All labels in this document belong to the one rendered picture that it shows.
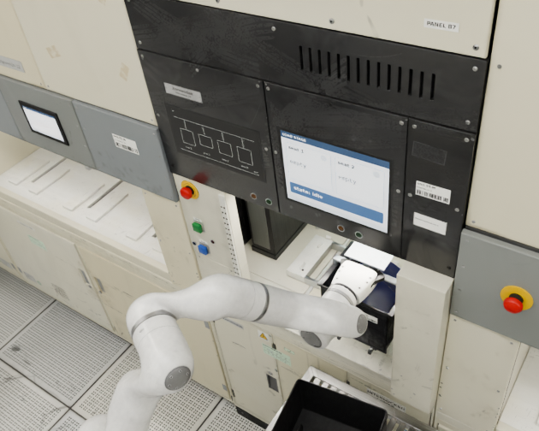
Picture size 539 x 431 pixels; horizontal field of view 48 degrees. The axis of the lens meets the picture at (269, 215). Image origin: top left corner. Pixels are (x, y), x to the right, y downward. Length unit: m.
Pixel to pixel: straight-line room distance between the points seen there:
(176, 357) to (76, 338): 2.16
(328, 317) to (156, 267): 1.06
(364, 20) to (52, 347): 2.63
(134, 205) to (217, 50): 1.33
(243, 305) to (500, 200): 0.56
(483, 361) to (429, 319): 0.20
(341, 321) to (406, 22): 0.68
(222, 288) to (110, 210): 1.46
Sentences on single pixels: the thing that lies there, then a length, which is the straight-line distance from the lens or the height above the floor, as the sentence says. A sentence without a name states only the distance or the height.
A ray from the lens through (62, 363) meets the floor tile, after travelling 3.30.
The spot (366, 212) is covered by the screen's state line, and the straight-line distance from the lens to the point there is 1.43.
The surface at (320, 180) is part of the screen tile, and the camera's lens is 1.44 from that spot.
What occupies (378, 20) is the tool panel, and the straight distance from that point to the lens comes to 1.16.
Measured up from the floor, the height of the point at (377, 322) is 1.12.
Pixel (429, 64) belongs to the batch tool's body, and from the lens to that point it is 1.15.
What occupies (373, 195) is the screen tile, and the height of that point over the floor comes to 1.57.
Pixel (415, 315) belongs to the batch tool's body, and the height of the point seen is 1.28.
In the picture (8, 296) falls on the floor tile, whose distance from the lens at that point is 3.77.
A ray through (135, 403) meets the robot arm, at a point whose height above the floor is 1.35.
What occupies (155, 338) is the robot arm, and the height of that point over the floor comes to 1.50.
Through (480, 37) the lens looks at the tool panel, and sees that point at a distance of 1.09.
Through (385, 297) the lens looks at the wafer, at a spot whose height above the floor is 1.11.
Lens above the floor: 2.47
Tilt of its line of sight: 42 degrees down
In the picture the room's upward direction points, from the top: 8 degrees counter-clockwise
